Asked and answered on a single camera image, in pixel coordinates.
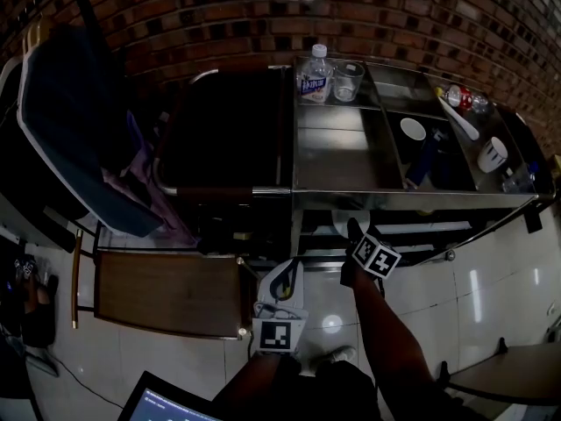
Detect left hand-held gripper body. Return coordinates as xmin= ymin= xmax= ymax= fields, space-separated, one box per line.
xmin=251 ymin=255 xmax=310 ymax=358

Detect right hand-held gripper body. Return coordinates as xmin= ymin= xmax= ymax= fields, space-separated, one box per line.
xmin=339 ymin=230 xmax=402 ymax=289

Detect person's left forearm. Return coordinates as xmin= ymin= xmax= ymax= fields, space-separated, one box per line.
xmin=210 ymin=352 xmax=303 ymax=416

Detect person's right forearm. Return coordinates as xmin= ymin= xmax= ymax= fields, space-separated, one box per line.
xmin=350 ymin=268 xmax=441 ymax=396

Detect person's white shoe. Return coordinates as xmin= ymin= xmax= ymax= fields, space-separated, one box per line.
xmin=306 ymin=345 xmax=359 ymax=377

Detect person's black shorts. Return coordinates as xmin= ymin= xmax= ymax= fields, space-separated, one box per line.
xmin=280 ymin=356 xmax=383 ymax=421

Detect dark blue bottle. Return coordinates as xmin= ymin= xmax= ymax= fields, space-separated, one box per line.
xmin=404 ymin=125 xmax=448 ymax=186

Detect plain white cup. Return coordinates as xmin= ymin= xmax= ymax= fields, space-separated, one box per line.
xmin=399 ymin=117 xmax=428 ymax=142

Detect brown wooden stool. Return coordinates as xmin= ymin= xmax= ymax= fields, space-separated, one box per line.
xmin=70 ymin=229 xmax=254 ymax=342

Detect clear glass cup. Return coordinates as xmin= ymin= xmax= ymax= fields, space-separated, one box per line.
xmin=332 ymin=61 xmax=366 ymax=103

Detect white plastic spoon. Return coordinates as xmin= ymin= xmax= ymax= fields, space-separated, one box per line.
xmin=434 ymin=86 xmax=480 ymax=141

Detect white striped mug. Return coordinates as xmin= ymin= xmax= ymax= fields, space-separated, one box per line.
xmin=476 ymin=136 xmax=509 ymax=174

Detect clear plastic water bottle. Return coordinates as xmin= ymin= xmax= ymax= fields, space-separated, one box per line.
xmin=299 ymin=43 xmax=332 ymax=105

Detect small clear blue-capped bottle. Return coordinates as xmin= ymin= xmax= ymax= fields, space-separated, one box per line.
xmin=501 ymin=161 xmax=540 ymax=194

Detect red label plastic bottle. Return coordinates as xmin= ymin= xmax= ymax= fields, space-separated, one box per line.
xmin=443 ymin=84 xmax=490 ymax=114

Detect grey round-edged table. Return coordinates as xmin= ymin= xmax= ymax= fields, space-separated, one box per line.
xmin=439 ymin=342 xmax=561 ymax=408

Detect purple cloth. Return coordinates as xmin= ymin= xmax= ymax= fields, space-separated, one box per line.
xmin=101 ymin=110 xmax=196 ymax=247

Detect black tray table chrome frame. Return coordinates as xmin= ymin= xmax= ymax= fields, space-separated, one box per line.
xmin=153 ymin=64 xmax=295 ymax=197

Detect black floor cable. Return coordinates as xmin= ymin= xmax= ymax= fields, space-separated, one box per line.
xmin=25 ymin=349 xmax=125 ymax=410

